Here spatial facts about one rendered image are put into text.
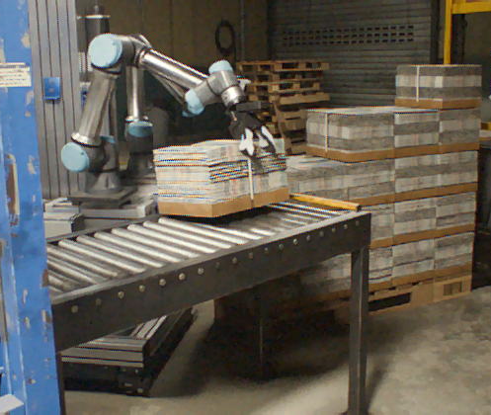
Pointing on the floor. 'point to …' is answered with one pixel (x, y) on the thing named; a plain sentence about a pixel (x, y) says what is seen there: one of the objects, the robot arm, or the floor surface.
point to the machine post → (15, 200)
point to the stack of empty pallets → (277, 74)
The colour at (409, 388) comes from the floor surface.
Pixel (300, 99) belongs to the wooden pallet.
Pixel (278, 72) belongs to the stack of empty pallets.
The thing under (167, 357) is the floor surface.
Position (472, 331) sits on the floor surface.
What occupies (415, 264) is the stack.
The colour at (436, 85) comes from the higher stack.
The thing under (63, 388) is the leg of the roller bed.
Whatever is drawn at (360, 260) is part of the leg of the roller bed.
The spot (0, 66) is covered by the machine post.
